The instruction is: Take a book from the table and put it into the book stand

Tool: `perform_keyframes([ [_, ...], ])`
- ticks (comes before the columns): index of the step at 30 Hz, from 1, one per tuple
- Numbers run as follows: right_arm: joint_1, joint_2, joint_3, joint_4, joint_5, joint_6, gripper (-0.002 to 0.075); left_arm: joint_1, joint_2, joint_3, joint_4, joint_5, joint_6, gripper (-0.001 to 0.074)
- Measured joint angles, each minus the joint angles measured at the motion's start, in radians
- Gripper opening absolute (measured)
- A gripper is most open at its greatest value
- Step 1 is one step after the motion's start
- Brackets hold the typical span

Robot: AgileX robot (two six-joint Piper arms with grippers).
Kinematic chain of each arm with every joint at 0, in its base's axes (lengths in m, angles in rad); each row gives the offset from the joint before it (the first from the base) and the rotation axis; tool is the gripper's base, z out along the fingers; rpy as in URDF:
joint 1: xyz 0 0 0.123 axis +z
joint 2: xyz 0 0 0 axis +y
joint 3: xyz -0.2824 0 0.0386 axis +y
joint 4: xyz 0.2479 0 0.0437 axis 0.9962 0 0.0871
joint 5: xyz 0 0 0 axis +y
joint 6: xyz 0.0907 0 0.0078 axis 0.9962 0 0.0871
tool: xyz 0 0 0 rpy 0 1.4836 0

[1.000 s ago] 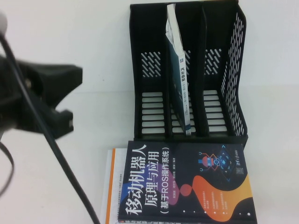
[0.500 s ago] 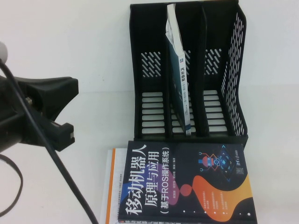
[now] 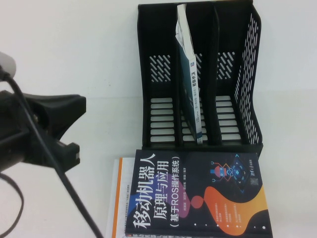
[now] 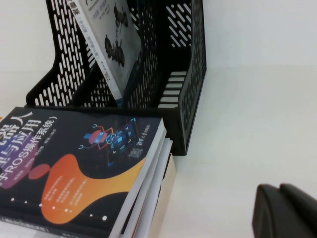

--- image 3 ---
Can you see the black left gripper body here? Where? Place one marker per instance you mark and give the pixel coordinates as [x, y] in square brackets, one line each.
[15, 138]

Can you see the black plastic book stand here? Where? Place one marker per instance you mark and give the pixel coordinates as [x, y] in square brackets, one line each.
[250, 74]

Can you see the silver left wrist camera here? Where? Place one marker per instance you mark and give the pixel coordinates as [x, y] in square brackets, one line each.
[7, 64]

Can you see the white book orange edge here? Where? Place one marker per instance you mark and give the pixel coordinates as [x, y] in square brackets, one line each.
[126, 188]

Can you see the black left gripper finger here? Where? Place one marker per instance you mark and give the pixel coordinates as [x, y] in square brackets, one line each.
[64, 111]
[70, 156]

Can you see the dark robotics book orange print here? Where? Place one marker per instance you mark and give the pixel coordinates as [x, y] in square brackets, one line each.
[223, 205]

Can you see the white car suspension book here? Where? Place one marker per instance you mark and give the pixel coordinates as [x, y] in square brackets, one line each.
[195, 99]

